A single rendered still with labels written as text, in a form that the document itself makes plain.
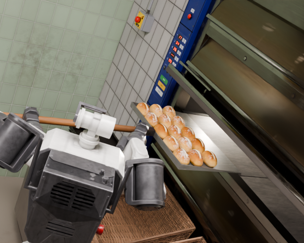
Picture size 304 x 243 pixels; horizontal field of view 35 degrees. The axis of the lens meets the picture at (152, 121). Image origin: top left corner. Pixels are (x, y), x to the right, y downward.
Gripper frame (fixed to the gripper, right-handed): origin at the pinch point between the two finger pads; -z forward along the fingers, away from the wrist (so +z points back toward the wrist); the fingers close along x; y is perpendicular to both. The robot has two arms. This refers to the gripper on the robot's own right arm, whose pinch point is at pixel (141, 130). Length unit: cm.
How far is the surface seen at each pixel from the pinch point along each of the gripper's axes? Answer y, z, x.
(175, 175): 25.1, -18.6, 24.4
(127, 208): 9, -29, 61
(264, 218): 61, 27, 3
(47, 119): -37.0, 26.5, -1.0
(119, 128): -9.1, 7.2, -0.8
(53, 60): -73, -99, 22
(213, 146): 35.8, -19.0, 1.4
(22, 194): -54, -46, 92
